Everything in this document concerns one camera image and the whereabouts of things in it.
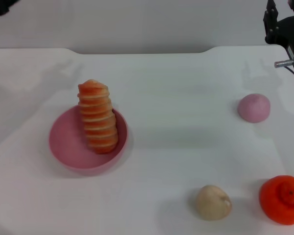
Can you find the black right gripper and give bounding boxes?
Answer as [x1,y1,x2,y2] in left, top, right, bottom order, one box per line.
[263,0,294,71]

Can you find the orange white striped bread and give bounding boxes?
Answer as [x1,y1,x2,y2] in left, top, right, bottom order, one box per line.
[77,79,120,155]

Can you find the pink plastic bowl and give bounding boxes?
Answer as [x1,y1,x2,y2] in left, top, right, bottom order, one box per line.
[49,105,129,176]

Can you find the pink round bun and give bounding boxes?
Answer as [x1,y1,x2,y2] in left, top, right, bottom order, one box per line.
[237,93,271,123]

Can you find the orange tangerine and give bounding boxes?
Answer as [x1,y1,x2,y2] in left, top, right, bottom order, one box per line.
[258,175,294,226]

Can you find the beige round bun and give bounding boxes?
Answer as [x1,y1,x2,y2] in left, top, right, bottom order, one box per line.
[195,184,233,221]

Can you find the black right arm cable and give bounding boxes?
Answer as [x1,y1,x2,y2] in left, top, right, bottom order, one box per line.
[273,58,294,76]

